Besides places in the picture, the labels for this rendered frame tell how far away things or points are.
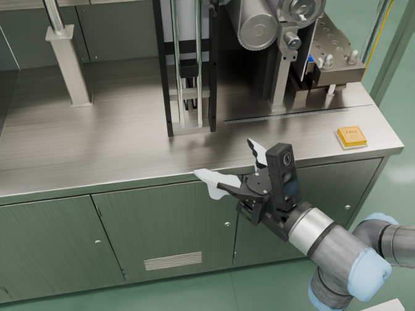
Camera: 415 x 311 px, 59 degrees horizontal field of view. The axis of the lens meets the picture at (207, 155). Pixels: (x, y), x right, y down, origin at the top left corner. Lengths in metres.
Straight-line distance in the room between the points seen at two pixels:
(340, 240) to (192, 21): 0.66
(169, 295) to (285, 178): 1.36
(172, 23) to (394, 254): 0.71
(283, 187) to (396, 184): 1.89
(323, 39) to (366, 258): 1.02
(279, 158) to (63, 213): 0.87
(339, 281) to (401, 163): 2.01
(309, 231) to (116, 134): 0.80
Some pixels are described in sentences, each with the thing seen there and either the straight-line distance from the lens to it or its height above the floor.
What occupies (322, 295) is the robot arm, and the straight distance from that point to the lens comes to 0.72.
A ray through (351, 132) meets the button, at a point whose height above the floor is 0.92.
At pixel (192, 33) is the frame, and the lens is 1.04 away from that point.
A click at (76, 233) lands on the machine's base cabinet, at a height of 0.60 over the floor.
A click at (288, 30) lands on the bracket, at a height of 1.19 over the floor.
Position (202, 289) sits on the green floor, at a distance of 1.91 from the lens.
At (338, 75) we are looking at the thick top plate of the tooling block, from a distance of 1.36.
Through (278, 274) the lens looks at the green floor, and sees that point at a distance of 1.97.
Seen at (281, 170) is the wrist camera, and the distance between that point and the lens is 0.62.
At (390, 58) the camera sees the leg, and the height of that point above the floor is 0.65.
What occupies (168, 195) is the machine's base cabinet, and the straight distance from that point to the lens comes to 1.25.
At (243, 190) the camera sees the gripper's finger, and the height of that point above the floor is 1.25.
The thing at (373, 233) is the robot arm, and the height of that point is 1.16.
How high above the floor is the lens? 1.78
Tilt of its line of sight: 49 degrees down
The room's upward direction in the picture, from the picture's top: straight up
